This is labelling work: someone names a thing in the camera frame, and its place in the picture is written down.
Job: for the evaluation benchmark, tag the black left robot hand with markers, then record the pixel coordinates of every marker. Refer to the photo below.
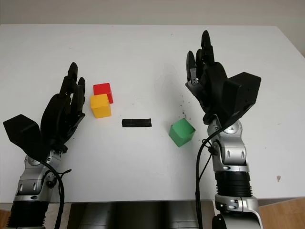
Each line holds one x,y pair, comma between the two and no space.
56,112

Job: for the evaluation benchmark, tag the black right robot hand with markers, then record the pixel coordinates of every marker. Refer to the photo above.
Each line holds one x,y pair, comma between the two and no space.
214,81

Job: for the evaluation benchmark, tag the yellow block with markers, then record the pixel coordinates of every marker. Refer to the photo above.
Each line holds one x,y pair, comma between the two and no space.
101,107

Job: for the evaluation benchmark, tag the red block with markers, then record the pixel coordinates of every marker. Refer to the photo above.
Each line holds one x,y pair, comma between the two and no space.
103,89

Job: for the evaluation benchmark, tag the green block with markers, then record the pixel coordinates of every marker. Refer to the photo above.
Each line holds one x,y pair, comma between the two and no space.
182,132

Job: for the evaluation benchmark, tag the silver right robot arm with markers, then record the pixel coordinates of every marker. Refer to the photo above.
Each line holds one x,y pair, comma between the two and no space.
232,167

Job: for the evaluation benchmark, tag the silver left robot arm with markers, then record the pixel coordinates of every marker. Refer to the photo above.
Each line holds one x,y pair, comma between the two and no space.
31,186

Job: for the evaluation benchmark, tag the black tape strip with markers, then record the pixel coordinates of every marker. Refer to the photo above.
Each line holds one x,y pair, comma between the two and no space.
137,122

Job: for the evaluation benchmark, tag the dark grey robot torso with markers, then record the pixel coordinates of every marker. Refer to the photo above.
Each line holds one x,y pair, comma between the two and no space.
140,214

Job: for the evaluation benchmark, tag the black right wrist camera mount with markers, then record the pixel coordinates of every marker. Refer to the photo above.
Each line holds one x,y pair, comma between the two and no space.
243,93

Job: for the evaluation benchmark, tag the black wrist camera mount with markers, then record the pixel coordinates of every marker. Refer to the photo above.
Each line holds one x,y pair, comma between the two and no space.
22,133
243,93

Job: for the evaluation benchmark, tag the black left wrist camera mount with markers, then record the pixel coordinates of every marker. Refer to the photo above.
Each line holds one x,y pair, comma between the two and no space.
22,133

